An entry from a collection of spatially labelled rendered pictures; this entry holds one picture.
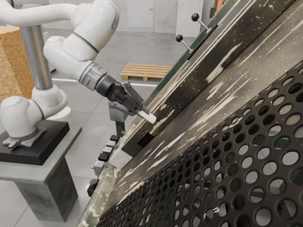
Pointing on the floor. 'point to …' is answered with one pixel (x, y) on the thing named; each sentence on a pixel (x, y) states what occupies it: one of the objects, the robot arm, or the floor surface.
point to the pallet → (144, 71)
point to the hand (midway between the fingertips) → (147, 115)
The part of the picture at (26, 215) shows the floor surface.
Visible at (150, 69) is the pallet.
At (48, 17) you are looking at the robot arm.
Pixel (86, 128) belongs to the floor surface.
